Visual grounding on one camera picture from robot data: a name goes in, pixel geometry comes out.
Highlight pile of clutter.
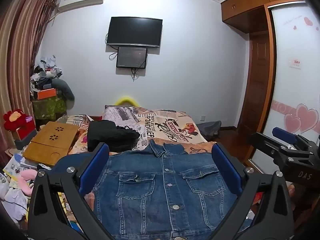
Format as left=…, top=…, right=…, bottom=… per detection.
left=30, top=54, right=63, bottom=90

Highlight white plastic bag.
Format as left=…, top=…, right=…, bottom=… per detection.
left=4, top=187, right=28, bottom=220

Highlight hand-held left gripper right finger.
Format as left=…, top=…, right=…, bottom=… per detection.
left=210, top=143, right=294, bottom=240

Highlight striped brown curtain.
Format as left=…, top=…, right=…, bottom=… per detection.
left=0, top=0, right=59, bottom=150

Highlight brown striped pillow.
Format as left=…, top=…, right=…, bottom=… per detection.
left=64, top=114, right=94, bottom=133

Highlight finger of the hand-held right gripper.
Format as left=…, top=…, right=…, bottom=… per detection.
left=272, top=127, right=313, bottom=150
left=250, top=132, right=300, bottom=164

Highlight orange box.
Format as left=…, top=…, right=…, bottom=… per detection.
left=37, top=88, right=57, bottom=99

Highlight brown wooden door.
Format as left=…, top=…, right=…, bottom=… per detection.
left=236, top=31, right=272, bottom=140

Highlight small black wall monitor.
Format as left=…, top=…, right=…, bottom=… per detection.
left=116, top=46, right=148, bottom=69

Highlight yellow round object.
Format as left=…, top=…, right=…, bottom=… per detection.
left=115, top=96, right=139, bottom=107

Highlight wooden lap desk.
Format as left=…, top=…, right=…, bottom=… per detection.
left=23, top=121, right=80, bottom=167

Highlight white sliding door with hearts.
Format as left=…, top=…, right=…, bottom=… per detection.
left=269, top=1, right=320, bottom=170

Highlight pink plush toy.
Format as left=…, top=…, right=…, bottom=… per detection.
left=15, top=169, right=38, bottom=195

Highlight blue denim jacket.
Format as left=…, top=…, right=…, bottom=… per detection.
left=51, top=139, right=253, bottom=240

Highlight red box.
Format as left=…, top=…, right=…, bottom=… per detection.
left=15, top=121, right=37, bottom=140

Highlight wooden overhead cabinet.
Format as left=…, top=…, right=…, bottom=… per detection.
left=221, top=0, right=310, bottom=33

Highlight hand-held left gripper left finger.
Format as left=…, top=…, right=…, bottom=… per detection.
left=27, top=142, right=113, bottom=240

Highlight black wall television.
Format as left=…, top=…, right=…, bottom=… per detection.
left=106, top=17, right=163, bottom=48

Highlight red plush flower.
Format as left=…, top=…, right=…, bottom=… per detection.
left=3, top=109, right=28, bottom=132

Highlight black clothes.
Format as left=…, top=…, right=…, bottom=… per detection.
left=87, top=120, right=141, bottom=153

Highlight pile of papers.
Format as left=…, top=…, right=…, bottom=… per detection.
left=2, top=152, right=40, bottom=178

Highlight dark grey bag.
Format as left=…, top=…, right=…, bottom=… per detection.
left=196, top=121, right=222, bottom=140

